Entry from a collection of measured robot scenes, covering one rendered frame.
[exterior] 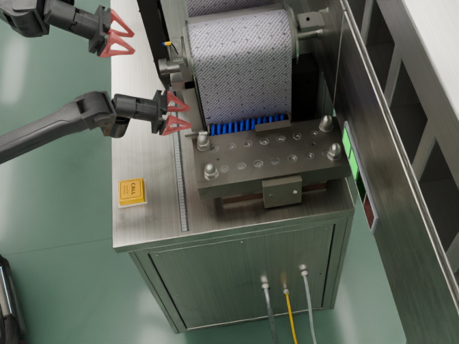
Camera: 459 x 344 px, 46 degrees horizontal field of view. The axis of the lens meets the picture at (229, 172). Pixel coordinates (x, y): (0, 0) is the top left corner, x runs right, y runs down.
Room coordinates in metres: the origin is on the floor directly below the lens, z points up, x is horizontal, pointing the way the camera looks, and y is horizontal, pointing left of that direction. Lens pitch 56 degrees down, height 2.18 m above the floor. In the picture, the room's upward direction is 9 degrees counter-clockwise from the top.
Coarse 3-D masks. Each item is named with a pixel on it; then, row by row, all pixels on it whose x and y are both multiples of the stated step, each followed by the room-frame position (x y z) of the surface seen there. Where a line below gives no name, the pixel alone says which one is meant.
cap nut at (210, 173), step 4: (208, 164) 0.77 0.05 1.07; (212, 164) 0.77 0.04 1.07; (208, 168) 0.76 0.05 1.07; (212, 168) 0.76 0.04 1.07; (204, 172) 0.76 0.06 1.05; (208, 172) 0.75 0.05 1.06; (212, 172) 0.75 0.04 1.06; (216, 172) 0.76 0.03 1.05; (204, 176) 0.76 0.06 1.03; (208, 176) 0.75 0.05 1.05; (212, 176) 0.75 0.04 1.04; (216, 176) 0.76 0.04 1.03; (212, 180) 0.75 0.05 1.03
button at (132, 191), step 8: (120, 184) 0.85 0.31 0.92; (128, 184) 0.85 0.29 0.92; (136, 184) 0.84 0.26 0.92; (120, 192) 0.83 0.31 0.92; (128, 192) 0.82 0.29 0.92; (136, 192) 0.82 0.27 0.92; (144, 192) 0.83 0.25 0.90; (120, 200) 0.80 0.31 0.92; (128, 200) 0.80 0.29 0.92; (136, 200) 0.80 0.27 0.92; (144, 200) 0.80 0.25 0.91
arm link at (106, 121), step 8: (104, 96) 0.94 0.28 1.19; (112, 104) 0.91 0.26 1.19; (112, 112) 0.89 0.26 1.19; (96, 120) 0.86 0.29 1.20; (104, 120) 0.86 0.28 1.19; (112, 120) 0.88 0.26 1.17; (128, 120) 0.92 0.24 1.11; (104, 128) 0.90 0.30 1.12; (112, 128) 0.90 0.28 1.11; (120, 128) 0.90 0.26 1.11; (112, 136) 0.90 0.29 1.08; (120, 136) 0.90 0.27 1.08
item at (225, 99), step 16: (208, 80) 0.93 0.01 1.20; (224, 80) 0.93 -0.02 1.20; (240, 80) 0.93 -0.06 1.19; (256, 80) 0.93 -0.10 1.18; (272, 80) 0.93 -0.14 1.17; (288, 80) 0.93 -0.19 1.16; (208, 96) 0.93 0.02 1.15; (224, 96) 0.93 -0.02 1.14; (240, 96) 0.93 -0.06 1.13; (256, 96) 0.93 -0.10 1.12; (272, 96) 0.93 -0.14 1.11; (288, 96) 0.93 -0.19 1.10; (208, 112) 0.93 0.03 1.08; (224, 112) 0.93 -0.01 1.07; (240, 112) 0.93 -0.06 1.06; (256, 112) 0.93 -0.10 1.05; (272, 112) 0.93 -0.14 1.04; (288, 112) 0.93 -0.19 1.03
